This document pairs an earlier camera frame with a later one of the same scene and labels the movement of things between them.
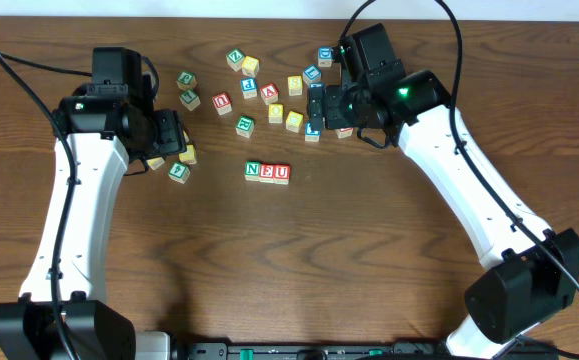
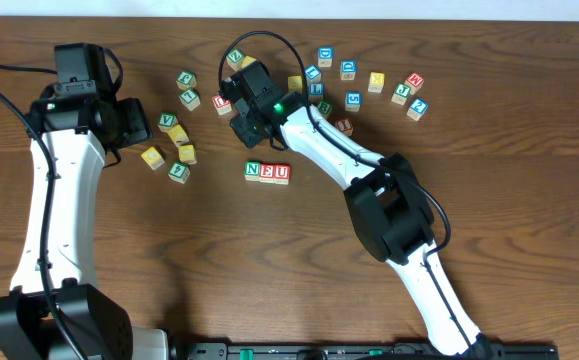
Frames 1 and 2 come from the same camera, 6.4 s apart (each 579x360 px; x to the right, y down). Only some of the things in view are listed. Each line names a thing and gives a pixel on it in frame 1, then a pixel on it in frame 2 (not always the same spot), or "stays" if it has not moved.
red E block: [266, 172] stays
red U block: [281, 174] stays
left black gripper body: [170, 132] -> [136, 121]
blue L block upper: [311, 74] stays
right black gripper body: [316, 107] -> [236, 90]
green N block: [252, 170] stays
